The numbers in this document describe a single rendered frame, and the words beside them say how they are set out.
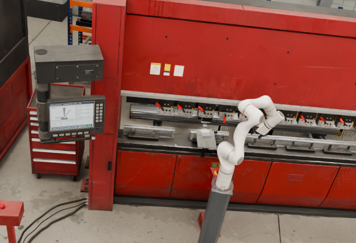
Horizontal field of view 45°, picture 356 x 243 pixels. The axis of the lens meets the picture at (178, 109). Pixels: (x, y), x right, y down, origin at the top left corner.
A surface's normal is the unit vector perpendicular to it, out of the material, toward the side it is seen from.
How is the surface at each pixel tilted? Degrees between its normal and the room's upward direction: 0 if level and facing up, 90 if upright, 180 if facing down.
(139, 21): 90
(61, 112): 90
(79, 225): 0
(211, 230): 90
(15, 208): 0
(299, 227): 0
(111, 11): 90
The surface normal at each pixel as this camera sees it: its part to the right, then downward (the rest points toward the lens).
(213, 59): 0.04, 0.58
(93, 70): 0.30, 0.58
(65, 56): 0.14, -0.80
